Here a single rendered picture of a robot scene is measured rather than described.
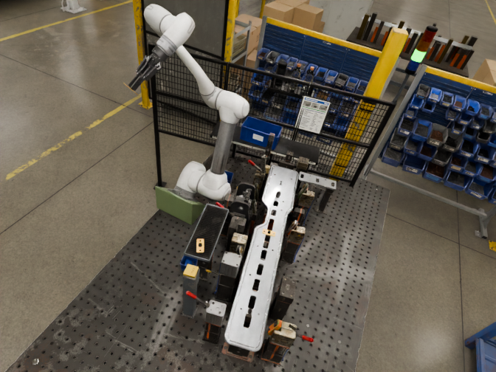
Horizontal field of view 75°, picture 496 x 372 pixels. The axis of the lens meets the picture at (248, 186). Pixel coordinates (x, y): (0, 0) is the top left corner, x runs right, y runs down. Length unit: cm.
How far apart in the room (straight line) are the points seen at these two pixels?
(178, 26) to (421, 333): 298
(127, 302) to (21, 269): 140
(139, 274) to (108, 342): 42
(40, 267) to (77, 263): 29
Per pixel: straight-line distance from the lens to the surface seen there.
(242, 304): 179
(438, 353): 339
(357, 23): 833
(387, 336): 321
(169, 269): 221
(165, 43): 174
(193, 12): 395
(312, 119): 267
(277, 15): 601
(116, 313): 212
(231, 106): 206
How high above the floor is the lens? 260
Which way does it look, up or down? 44 degrees down
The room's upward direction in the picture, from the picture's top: 11 degrees clockwise
